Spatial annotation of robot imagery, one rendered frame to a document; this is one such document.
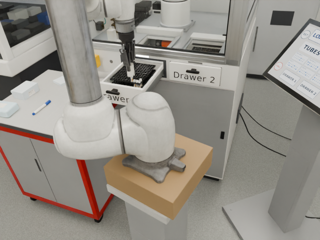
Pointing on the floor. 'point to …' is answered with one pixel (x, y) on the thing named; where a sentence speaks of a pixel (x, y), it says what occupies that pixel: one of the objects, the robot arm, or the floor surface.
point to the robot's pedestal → (152, 220)
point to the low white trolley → (51, 154)
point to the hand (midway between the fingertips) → (130, 69)
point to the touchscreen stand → (285, 192)
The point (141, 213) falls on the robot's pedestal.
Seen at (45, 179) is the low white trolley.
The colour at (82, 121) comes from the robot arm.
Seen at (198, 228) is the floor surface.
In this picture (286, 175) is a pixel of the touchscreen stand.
